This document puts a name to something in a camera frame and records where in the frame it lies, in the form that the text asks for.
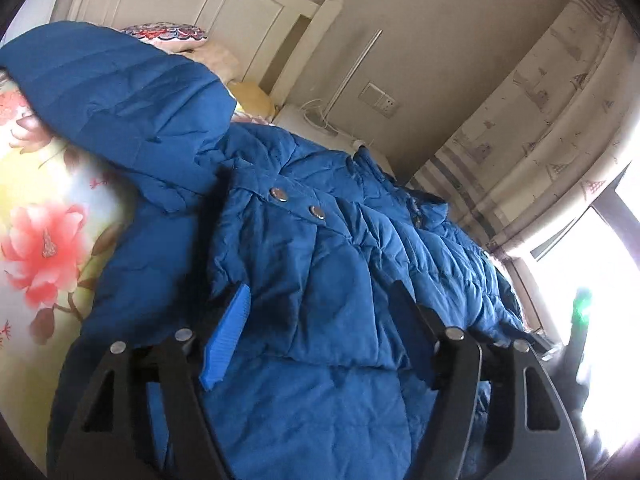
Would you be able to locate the blue puffer jacket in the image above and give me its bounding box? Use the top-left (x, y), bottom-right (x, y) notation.
top-left (1, 22), bottom-right (523, 479)

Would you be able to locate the floral bed sheet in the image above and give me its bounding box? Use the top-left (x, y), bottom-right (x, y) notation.
top-left (0, 74), bottom-right (136, 469)

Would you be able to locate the patterned window curtain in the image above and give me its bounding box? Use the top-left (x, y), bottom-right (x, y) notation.
top-left (410, 0), bottom-right (639, 259)

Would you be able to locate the silver desk lamp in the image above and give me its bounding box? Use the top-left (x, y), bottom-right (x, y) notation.
top-left (302, 29), bottom-right (383, 136)

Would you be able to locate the white bedside table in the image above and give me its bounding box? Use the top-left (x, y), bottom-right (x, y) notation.
top-left (272, 104), bottom-right (395, 177)

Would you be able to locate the yellow pillow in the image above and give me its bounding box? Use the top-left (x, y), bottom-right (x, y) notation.
top-left (227, 81), bottom-right (277, 125)

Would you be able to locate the peach patterned pillow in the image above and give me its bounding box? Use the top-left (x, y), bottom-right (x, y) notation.
top-left (152, 39), bottom-right (241, 84)

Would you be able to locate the white wooden headboard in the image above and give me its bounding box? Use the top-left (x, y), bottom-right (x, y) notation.
top-left (51, 0), bottom-right (345, 107)

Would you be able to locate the colourful embroidered pillow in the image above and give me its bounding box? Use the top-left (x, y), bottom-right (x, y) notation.
top-left (119, 22), bottom-right (208, 50)

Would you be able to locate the window frame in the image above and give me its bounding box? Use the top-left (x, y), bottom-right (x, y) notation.
top-left (532, 162), bottom-right (639, 266)

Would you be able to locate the wall power socket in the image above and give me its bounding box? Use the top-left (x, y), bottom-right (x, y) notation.
top-left (358, 81), bottom-right (398, 118)

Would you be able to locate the white charger cable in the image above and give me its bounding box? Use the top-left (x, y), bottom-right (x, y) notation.
top-left (297, 97), bottom-right (334, 131)

